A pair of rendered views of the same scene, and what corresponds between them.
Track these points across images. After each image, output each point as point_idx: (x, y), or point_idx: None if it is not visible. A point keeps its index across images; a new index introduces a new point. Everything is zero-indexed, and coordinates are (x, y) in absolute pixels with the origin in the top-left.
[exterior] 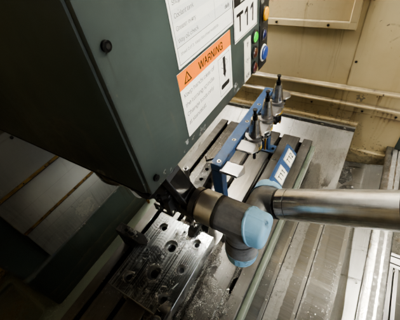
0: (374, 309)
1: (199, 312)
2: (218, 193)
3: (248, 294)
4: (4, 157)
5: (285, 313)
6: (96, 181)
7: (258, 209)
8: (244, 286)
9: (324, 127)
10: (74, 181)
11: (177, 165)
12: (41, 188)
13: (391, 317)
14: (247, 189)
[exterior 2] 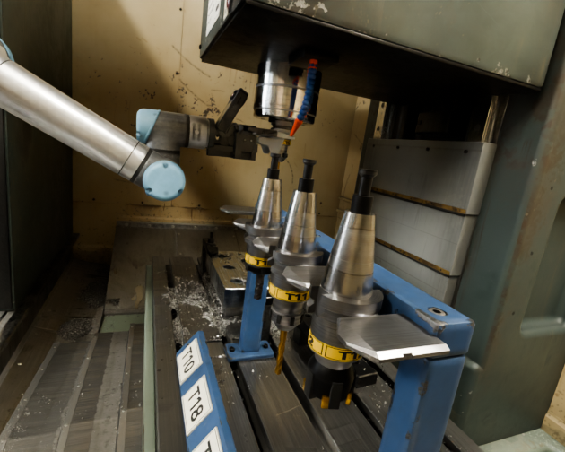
0: None
1: (190, 288)
2: (195, 118)
3: (150, 322)
4: (386, 158)
5: (92, 381)
6: (408, 274)
7: (152, 112)
8: (158, 312)
9: None
10: (396, 240)
11: (233, 99)
12: (380, 211)
13: None
14: (261, 412)
